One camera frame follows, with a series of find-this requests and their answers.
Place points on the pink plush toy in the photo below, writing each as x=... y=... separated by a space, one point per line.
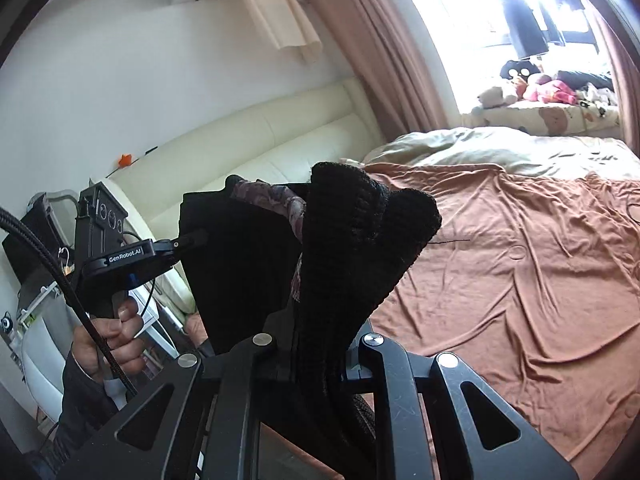
x=550 y=91

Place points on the brown blanket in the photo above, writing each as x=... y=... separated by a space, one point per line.
x=525 y=285

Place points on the white spotted plush toy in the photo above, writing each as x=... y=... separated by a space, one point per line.
x=600 y=97

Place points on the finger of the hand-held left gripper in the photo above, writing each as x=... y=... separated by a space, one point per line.
x=192 y=239

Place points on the beige hanging cloth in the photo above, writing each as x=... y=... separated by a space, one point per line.
x=280 y=10

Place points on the small orange toy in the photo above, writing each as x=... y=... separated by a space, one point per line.
x=125 y=159

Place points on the person's left forearm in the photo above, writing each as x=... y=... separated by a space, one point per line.
x=80 y=405

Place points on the floral patterned pillow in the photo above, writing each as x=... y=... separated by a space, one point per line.
x=545 y=120

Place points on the cream padded headboard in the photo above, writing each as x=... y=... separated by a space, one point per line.
x=225 y=140

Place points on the black knit t-shirt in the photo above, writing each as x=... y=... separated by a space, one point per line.
x=360 y=240

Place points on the person's left hand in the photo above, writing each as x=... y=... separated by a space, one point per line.
x=117 y=347

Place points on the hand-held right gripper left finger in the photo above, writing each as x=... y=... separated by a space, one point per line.
x=260 y=355

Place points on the black monitor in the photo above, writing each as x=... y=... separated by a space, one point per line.
x=30 y=255

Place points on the cream duvet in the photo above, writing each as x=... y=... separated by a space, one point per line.
x=475 y=147

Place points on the black plush toy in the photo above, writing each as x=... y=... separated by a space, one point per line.
x=517 y=67

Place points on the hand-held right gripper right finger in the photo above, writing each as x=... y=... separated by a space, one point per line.
x=372 y=360

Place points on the hanging dark clothes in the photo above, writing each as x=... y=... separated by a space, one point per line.
x=522 y=25

